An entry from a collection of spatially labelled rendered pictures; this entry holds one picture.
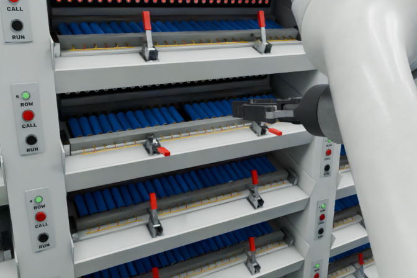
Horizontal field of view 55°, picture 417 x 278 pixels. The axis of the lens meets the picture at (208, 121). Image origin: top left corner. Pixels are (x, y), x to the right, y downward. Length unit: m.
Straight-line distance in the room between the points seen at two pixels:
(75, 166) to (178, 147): 0.21
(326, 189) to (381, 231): 0.89
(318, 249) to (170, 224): 0.47
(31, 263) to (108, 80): 0.37
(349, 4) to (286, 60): 0.61
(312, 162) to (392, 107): 0.81
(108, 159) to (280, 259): 0.59
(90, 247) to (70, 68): 0.37
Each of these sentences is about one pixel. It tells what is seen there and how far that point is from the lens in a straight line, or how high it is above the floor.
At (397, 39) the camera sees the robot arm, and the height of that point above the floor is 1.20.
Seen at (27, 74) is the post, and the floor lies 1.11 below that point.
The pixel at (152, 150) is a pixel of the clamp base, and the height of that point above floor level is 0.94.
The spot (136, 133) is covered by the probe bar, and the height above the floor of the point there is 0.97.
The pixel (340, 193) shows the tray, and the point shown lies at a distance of 1.20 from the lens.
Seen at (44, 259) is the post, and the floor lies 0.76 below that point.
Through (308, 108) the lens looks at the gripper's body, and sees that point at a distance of 0.56.
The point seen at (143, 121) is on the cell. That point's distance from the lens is 0.89.
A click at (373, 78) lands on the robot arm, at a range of 0.28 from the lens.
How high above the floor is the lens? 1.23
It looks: 16 degrees down
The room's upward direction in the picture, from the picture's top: straight up
